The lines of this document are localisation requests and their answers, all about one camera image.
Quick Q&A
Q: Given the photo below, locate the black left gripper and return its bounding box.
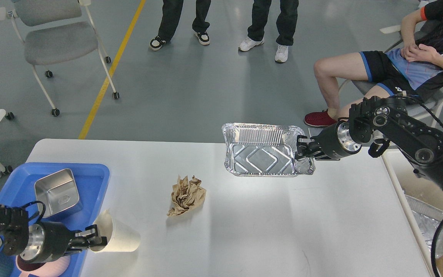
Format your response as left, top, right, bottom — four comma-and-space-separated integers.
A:
19, 222, 108, 263

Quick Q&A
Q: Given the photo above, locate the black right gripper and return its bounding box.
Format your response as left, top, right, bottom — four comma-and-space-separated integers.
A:
295, 122, 362, 161

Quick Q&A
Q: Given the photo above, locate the cream paper cup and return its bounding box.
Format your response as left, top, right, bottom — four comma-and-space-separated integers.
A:
90, 209, 141, 252

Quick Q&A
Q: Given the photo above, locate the aluminium foil tray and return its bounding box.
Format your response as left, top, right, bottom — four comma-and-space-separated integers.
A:
221, 123, 315, 177

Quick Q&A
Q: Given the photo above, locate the square stainless steel container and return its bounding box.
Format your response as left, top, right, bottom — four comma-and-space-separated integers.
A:
35, 168, 83, 220

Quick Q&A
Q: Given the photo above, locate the brown paper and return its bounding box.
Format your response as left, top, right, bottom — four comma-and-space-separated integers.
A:
167, 175, 207, 216

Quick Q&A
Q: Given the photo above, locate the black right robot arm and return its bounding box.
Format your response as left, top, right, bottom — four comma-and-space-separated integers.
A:
294, 96, 443, 277

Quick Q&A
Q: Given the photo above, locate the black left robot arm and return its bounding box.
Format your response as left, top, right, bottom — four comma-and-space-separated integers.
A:
0, 200, 108, 264

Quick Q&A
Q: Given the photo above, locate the pink ribbed mug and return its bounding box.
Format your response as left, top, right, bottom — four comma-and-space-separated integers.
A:
15, 256, 70, 277

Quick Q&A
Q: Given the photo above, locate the white waste bin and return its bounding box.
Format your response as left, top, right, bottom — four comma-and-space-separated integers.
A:
382, 149, 443, 277

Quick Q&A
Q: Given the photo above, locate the person with white sneakers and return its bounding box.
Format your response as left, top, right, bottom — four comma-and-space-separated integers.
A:
238, 0, 300, 63

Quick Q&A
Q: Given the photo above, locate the foil tray inside bin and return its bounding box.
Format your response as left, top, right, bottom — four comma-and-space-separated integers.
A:
405, 195, 443, 258

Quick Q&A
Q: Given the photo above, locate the grey chair under person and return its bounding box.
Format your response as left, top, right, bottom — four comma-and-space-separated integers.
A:
339, 20, 443, 120

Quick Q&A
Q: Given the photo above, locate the seated person in shorts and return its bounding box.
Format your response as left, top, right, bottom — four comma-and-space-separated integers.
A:
304, 0, 443, 127

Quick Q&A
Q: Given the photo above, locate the person in black trousers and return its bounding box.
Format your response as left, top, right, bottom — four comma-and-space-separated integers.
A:
149, 0, 211, 51

